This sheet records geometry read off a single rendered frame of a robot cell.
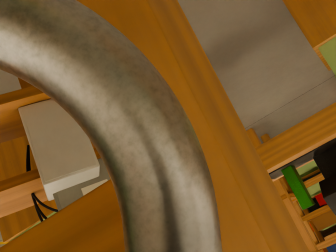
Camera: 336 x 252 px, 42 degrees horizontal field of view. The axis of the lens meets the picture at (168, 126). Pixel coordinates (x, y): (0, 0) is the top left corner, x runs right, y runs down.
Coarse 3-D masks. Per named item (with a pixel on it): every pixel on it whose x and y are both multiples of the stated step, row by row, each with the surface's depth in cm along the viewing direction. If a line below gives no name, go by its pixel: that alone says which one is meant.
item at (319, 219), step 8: (304, 168) 671; (312, 168) 704; (320, 176) 650; (304, 184) 659; (312, 184) 658; (312, 192) 661; (296, 200) 671; (296, 208) 665; (320, 208) 644; (328, 208) 639; (304, 216) 654; (312, 216) 648; (320, 216) 653; (328, 216) 648; (312, 224) 692; (320, 224) 652; (328, 224) 647; (312, 232) 650; (320, 232) 690; (320, 240) 683; (328, 240) 634; (320, 248) 642; (328, 248) 641
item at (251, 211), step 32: (96, 0) 36; (128, 0) 34; (160, 0) 37; (128, 32) 34; (160, 32) 32; (192, 32) 40; (160, 64) 32; (192, 64) 34; (192, 96) 31; (224, 96) 37; (224, 128) 32; (224, 160) 29; (256, 160) 35; (224, 192) 29; (256, 192) 30; (224, 224) 28; (256, 224) 27; (288, 224) 33
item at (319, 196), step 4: (312, 172) 901; (316, 172) 929; (304, 176) 906; (308, 176) 935; (320, 192) 879; (312, 196) 886; (316, 196) 888; (320, 196) 884; (320, 200) 883; (324, 200) 879; (320, 204) 882; (324, 204) 916; (332, 224) 867; (312, 228) 881; (324, 228) 873; (328, 236) 858; (332, 236) 854
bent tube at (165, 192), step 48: (0, 0) 12; (48, 0) 13; (0, 48) 13; (48, 48) 12; (96, 48) 13; (96, 96) 12; (144, 96) 13; (96, 144) 13; (144, 144) 12; (192, 144) 13; (144, 192) 12; (192, 192) 13; (144, 240) 12; (192, 240) 12
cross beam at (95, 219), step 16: (96, 192) 44; (112, 192) 43; (64, 208) 46; (80, 208) 45; (96, 208) 44; (112, 208) 43; (48, 224) 47; (64, 224) 46; (80, 224) 45; (96, 224) 44; (112, 224) 43; (16, 240) 49; (32, 240) 48; (48, 240) 47; (64, 240) 46; (80, 240) 45; (96, 240) 44; (112, 240) 43
